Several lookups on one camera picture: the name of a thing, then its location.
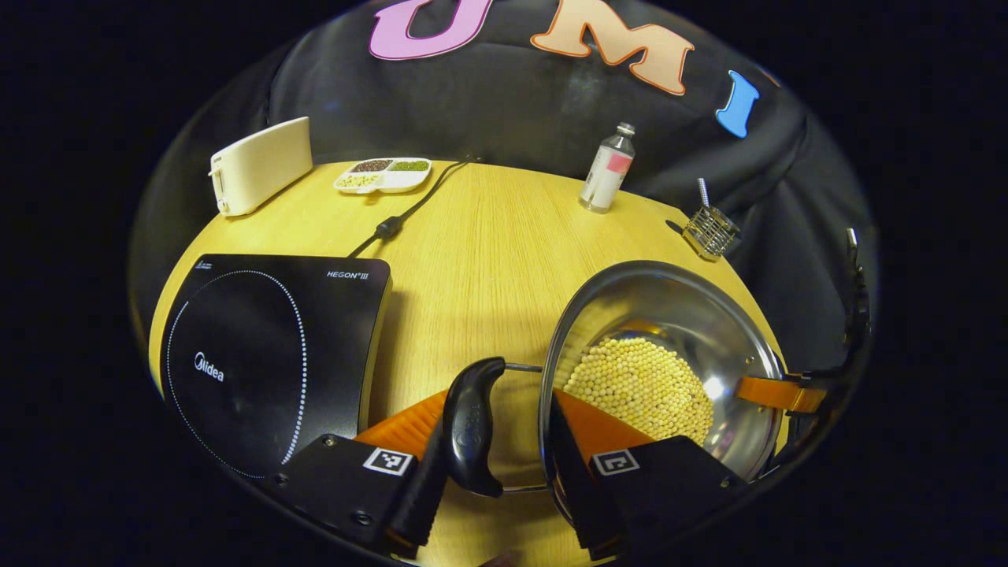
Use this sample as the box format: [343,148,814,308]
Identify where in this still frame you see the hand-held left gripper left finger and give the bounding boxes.
[272,390,450,561]

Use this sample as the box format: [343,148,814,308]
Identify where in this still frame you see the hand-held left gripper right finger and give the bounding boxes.
[546,390,749,562]

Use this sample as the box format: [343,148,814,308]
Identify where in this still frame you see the steel pot with black handles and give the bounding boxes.
[441,260,788,530]

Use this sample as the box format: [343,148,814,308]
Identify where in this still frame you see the black induction cooktop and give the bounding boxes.
[160,254,392,480]

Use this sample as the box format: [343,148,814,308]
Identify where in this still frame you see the pile of yellow soybeans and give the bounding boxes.
[563,337,716,447]

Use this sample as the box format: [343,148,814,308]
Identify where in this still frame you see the clear ribbed cup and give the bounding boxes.
[681,205,743,263]

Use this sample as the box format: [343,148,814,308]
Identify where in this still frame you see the clear bottle with pink label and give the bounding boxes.
[579,122,636,215]

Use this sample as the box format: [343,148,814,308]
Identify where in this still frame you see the white divided dish of beans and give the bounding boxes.
[334,157,433,195]

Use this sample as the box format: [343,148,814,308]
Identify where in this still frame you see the white toaster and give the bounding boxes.
[209,117,314,217]

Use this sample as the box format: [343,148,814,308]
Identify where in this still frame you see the black power cable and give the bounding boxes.
[346,155,481,259]

